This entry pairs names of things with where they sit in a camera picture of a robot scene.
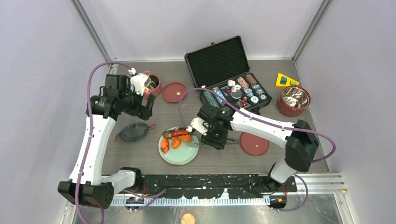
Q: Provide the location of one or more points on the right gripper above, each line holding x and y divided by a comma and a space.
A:
217, 143

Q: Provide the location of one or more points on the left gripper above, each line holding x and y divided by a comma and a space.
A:
145, 111

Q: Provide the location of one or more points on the red lunch box with food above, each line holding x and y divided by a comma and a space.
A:
154, 87

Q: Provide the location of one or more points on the orange food piece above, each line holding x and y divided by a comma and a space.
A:
185, 138

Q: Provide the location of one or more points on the light green ceramic plate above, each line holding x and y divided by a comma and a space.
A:
176, 152

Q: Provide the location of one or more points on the red lunch box lid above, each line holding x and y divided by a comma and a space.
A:
253, 145
173, 92

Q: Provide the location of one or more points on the red sea cucumber toy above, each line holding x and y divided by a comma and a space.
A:
181, 132

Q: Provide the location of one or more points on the red steel-lined lunch box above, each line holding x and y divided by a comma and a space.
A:
293, 101

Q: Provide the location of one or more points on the metal tongs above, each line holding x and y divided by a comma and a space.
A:
218, 143

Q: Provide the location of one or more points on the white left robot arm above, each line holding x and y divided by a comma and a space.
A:
86, 186

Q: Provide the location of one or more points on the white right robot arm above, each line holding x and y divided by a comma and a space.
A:
297, 139

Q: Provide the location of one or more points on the black poker chip case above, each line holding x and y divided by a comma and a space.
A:
223, 70

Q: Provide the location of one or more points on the yellow triangular toy block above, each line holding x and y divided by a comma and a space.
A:
285, 81

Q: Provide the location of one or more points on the round beige object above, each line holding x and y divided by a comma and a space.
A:
188, 218

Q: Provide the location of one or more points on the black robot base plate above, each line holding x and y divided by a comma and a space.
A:
237, 186

